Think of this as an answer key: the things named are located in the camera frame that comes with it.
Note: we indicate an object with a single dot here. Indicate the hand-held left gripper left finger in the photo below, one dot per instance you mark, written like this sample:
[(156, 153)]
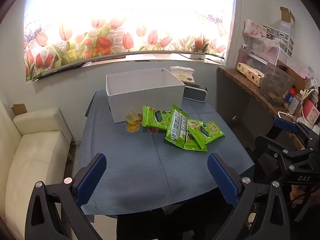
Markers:
[(92, 177)]

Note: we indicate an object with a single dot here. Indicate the brown cardboard piece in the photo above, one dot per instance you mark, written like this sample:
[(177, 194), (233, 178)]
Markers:
[(18, 110)]

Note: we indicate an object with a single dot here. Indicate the orange jelly cup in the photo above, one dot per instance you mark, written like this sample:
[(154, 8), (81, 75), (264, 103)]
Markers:
[(132, 127)]

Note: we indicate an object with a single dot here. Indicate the tulip print window blind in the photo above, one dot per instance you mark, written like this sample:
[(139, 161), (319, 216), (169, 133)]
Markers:
[(100, 30)]

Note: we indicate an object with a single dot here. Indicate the white leather sofa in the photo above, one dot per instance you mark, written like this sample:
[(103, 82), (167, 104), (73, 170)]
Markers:
[(27, 155)]

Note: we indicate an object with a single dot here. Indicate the pink box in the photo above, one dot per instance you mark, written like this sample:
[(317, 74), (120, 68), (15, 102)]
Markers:
[(311, 113)]

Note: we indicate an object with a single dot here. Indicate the white drawer unit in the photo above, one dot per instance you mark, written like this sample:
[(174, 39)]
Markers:
[(282, 35)]

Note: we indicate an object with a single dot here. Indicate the large brown cardboard box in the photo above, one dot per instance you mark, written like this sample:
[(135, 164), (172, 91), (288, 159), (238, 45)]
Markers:
[(297, 76)]

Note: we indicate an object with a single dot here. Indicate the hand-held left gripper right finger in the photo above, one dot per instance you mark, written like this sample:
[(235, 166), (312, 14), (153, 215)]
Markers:
[(222, 180)]

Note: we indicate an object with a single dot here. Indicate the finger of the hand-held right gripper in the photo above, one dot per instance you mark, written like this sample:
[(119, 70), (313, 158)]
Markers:
[(285, 125), (270, 147)]

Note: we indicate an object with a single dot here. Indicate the blue tablecloth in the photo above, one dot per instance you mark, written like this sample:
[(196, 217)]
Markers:
[(155, 175)]

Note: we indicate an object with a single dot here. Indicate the green white snack packet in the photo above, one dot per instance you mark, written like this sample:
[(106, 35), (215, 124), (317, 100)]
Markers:
[(178, 127)]

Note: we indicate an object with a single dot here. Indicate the red jelly cup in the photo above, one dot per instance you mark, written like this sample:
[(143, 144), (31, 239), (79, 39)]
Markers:
[(153, 131)]

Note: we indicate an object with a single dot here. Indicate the clear plastic bottle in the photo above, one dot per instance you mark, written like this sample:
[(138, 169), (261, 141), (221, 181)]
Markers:
[(296, 103)]

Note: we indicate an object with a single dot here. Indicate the small cardboard box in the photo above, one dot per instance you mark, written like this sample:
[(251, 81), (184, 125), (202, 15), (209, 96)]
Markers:
[(287, 13)]

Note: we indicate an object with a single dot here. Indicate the wooden side shelf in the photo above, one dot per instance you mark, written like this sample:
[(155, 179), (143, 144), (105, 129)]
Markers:
[(240, 80)]

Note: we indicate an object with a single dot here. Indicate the clear yellow jelly cup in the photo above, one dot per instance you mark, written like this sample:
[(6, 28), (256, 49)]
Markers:
[(132, 117)]

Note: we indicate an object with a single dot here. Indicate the clear drawer organizer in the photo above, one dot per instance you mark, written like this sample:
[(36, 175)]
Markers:
[(257, 55)]

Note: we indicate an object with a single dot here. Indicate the floral pink pouch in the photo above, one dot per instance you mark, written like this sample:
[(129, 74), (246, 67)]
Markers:
[(255, 28)]

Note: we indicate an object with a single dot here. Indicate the white cardboard box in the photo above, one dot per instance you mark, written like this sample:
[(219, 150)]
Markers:
[(147, 92)]

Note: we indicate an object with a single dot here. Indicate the beige patterned box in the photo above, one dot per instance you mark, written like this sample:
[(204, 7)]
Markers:
[(250, 73)]

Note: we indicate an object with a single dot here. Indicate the clear plastic container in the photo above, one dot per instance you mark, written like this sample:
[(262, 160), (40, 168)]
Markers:
[(277, 85)]

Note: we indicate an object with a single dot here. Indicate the green seaweed snack packet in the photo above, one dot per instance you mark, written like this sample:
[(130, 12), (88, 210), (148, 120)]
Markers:
[(212, 130), (195, 140), (155, 118)]

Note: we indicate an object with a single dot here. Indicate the white tissue pack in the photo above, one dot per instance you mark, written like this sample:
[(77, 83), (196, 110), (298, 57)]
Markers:
[(182, 73)]

